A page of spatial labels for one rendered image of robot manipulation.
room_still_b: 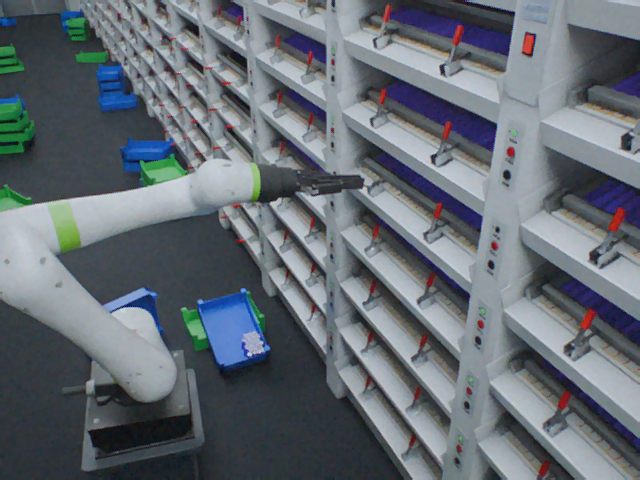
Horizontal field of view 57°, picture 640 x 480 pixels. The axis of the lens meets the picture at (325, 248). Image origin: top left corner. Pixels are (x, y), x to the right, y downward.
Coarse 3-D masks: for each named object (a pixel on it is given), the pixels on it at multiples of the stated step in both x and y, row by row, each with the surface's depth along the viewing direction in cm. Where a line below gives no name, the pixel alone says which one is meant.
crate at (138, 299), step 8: (144, 288) 238; (128, 296) 233; (136, 296) 233; (144, 296) 234; (152, 296) 234; (112, 304) 228; (120, 304) 229; (128, 304) 236; (136, 304) 239; (144, 304) 242; (152, 304) 241; (112, 312) 232; (152, 312) 245; (160, 328) 244; (88, 360) 230
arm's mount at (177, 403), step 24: (96, 408) 156; (120, 408) 157; (144, 408) 157; (168, 408) 158; (96, 432) 151; (120, 432) 154; (144, 432) 156; (168, 432) 158; (192, 432) 162; (96, 456) 156
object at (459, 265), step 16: (368, 144) 166; (336, 160) 164; (352, 160) 166; (352, 192) 165; (384, 192) 154; (400, 192) 151; (384, 208) 148; (400, 208) 146; (400, 224) 142; (416, 224) 140; (416, 240) 137; (448, 240) 132; (432, 256) 133; (448, 256) 128; (464, 256) 127; (448, 272) 129; (464, 272) 123; (464, 288) 125
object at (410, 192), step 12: (372, 168) 161; (384, 168) 158; (396, 180) 152; (408, 192) 147; (420, 192) 145; (420, 204) 144; (432, 204) 140; (432, 216) 138; (444, 216) 135; (456, 228) 132; (468, 228) 129
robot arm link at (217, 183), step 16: (224, 160) 132; (208, 176) 129; (224, 176) 129; (240, 176) 131; (256, 176) 133; (192, 192) 136; (208, 192) 129; (224, 192) 130; (240, 192) 132; (256, 192) 134; (208, 208) 139
